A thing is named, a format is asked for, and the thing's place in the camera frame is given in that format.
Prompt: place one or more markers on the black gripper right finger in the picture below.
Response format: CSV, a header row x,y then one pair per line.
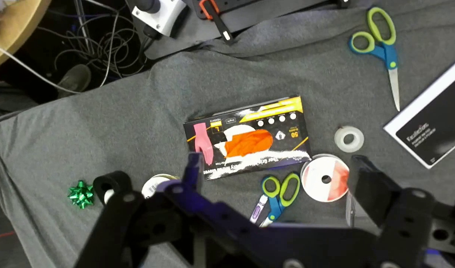
x,y
374,186

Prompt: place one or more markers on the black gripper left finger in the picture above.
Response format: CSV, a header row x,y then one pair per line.
x,y
194,171

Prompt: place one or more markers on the purple white marker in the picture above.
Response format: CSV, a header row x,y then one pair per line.
x,y
260,208

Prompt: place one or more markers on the red white ribbon spool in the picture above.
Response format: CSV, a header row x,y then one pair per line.
x,y
319,186

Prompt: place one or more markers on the clear tape roll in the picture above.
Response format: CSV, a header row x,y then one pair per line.
x,y
343,138

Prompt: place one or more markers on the black yellow product box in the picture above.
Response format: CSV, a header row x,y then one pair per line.
x,y
252,138

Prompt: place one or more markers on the small green blue scissors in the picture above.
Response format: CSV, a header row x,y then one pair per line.
x,y
282,191

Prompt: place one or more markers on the green gift bow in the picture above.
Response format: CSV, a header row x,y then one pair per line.
x,y
83,193

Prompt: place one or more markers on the large green blue scissors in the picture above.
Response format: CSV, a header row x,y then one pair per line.
x,y
386,49

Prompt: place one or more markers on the orange black clamp tool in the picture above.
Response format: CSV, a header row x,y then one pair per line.
x,y
215,15

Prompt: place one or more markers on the white grey box device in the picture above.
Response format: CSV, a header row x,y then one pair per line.
x,y
162,15

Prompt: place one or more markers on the round wooden table edge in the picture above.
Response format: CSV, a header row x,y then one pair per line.
x,y
14,24

